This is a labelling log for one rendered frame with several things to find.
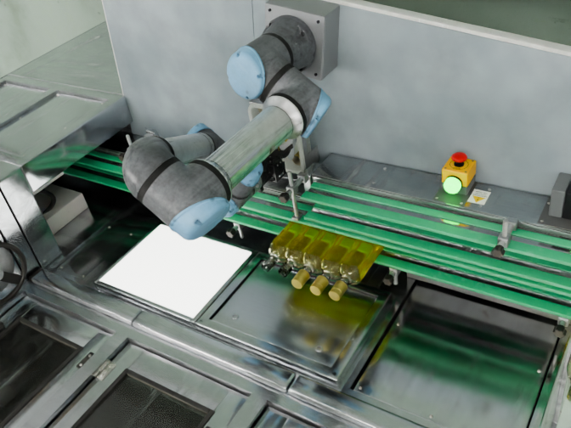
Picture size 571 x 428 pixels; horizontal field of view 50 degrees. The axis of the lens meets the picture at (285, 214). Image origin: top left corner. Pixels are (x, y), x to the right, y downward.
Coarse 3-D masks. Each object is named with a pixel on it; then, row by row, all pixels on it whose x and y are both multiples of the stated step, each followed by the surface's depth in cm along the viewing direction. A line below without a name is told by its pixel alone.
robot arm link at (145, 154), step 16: (192, 128) 160; (208, 128) 162; (144, 144) 124; (160, 144) 126; (176, 144) 137; (192, 144) 144; (208, 144) 153; (128, 160) 122; (144, 160) 120; (160, 160) 121; (128, 176) 122; (144, 176) 120
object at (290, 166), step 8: (256, 104) 182; (248, 112) 185; (256, 112) 187; (280, 144) 196; (296, 144) 193; (296, 152) 195; (288, 160) 194; (304, 160) 186; (288, 168) 191; (296, 168) 190; (304, 168) 187
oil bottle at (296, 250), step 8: (304, 232) 180; (312, 232) 180; (320, 232) 180; (296, 240) 178; (304, 240) 177; (312, 240) 177; (288, 248) 176; (296, 248) 175; (304, 248) 175; (288, 256) 175; (296, 256) 174; (296, 264) 175
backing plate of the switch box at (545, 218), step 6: (546, 204) 155; (546, 210) 153; (540, 216) 152; (546, 216) 151; (552, 216) 151; (540, 222) 150; (546, 222) 149; (552, 222) 149; (558, 222) 149; (564, 222) 148; (570, 222) 148; (564, 228) 147; (570, 228) 147
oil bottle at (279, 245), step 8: (288, 224) 185; (296, 224) 184; (280, 232) 182; (288, 232) 182; (296, 232) 181; (280, 240) 179; (288, 240) 179; (272, 248) 178; (280, 248) 177; (280, 256) 177
